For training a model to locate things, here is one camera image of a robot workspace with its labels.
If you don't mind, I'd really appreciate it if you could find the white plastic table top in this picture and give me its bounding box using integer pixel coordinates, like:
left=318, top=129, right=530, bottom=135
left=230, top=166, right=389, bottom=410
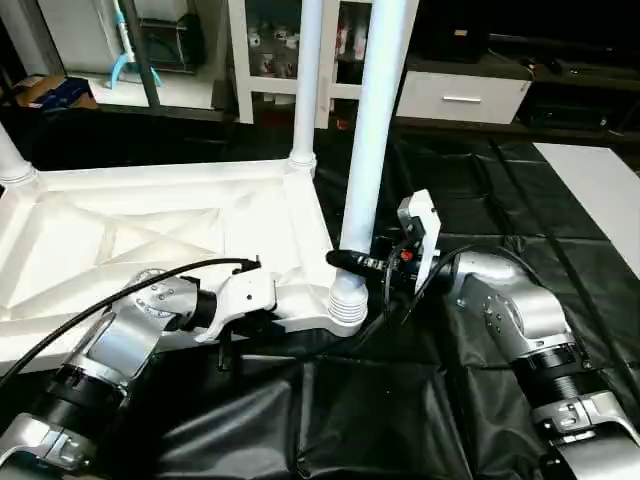
left=0, top=157, right=371, bottom=373

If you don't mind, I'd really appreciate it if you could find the white plastic table leg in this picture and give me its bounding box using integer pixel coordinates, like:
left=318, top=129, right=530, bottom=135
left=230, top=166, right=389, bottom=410
left=0, top=125, right=39, bottom=191
left=327, top=0, right=421, bottom=327
left=288, top=0, right=326, bottom=173

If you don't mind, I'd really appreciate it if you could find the black work mat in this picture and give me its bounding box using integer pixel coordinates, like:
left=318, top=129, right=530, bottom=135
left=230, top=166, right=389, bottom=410
left=0, top=105, right=640, bottom=480

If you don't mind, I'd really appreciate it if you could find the white drawer unit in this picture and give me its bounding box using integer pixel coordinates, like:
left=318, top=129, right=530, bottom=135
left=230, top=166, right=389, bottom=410
left=396, top=70, right=531, bottom=126

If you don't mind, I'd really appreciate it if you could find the white flat sheet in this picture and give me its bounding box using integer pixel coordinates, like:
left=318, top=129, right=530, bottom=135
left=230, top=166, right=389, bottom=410
left=533, top=141, right=640, bottom=278

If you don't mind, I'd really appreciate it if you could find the white glass door cabinet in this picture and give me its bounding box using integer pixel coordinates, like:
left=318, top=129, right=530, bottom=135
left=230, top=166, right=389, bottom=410
left=228, top=0, right=403, bottom=129

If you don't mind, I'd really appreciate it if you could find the black tv cabinet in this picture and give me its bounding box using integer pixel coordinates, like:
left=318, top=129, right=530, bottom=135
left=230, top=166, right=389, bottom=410
left=405, top=0, right=640, bottom=136

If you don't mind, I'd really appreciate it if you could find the grey metal pole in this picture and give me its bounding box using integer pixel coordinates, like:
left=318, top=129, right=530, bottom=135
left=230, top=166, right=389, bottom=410
left=128, top=0, right=163, bottom=111

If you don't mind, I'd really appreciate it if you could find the brown cardboard box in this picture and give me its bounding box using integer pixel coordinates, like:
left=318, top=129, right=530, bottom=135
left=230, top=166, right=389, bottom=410
left=12, top=75, right=99, bottom=109

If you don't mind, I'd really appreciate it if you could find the light blue mop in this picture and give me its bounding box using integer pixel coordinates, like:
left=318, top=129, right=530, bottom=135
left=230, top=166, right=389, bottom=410
left=107, top=0, right=161, bottom=91

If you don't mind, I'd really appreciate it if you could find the white appliance cabinet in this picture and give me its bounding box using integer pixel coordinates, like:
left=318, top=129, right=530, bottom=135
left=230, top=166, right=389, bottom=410
left=35, top=0, right=206, bottom=76

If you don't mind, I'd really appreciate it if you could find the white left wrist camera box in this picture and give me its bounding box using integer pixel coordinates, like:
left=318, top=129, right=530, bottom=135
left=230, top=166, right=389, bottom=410
left=195, top=262, right=278, bottom=344

